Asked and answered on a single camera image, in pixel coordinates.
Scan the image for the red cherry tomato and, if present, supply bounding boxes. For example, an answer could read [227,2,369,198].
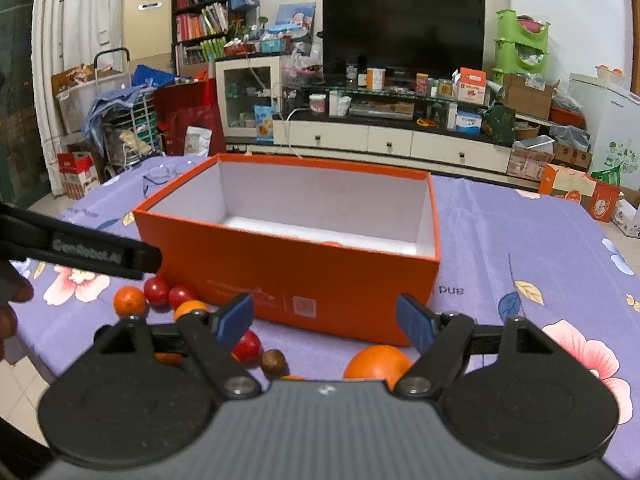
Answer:
[167,285,198,310]
[232,330,262,365]
[143,276,170,309]

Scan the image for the brown chestnut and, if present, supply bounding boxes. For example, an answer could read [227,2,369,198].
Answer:
[259,349,290,379]

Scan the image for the large orange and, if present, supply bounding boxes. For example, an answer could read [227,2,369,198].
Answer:
[343,344,412,390]

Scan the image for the small mandarin orange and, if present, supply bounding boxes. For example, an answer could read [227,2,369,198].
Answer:
[113,285,148,318]

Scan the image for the small orange kumquat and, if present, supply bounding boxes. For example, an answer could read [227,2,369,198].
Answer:
[174,300,209,321]

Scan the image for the person's left hand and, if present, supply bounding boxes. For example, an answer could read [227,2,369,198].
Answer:
[0,261,34,358]

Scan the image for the purple floral tablecloth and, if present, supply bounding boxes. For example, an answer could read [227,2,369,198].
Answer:
[6,176,639,479]

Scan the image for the orange cardboard box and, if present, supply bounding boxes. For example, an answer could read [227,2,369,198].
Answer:
[134,154,442,346]

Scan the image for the clear eyeglasses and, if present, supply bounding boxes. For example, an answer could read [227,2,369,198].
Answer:
[142,160,196,198]

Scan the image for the white tv cabinet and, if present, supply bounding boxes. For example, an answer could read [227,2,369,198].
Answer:
[273,114,511,179]

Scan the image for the orange fruit carton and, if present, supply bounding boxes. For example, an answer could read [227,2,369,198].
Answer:
[538,164,620,222]

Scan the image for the red gift bag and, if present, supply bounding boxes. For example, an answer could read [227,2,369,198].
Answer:
[153,78,226,156]

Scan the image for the white curtain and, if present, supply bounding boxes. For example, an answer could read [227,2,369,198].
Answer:
[30,0,124,196]

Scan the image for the white glass cabinet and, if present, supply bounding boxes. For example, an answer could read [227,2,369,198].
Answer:
[214,53,285,139]

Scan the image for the white air conditioner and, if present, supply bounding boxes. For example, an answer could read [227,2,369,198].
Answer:
[122,0,172,70]

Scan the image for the white refrigerator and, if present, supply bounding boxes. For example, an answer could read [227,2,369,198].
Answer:
[568,73,639,190]

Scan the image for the black bookshelf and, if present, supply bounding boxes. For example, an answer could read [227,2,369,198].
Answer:
[171,0,230,77]

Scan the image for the black flat television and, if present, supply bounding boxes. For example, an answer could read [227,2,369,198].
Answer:
[322,0,486,78]

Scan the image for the green stacked storage rack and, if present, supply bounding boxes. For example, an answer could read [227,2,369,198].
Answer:
[492,9,550,84]

